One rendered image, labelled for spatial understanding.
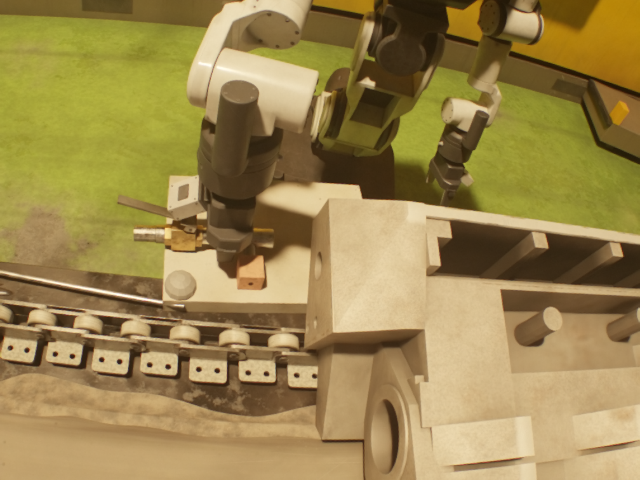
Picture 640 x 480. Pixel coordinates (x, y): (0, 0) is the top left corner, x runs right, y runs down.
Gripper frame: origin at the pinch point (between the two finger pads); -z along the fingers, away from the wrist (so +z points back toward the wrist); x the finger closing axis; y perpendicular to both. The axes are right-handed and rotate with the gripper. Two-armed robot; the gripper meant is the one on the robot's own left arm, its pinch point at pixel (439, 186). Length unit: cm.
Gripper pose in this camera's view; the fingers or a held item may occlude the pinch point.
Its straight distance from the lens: 138.1
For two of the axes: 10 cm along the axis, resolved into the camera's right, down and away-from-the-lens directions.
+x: 1.8, 7.0, -6.9
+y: 9.7, 0.0, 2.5
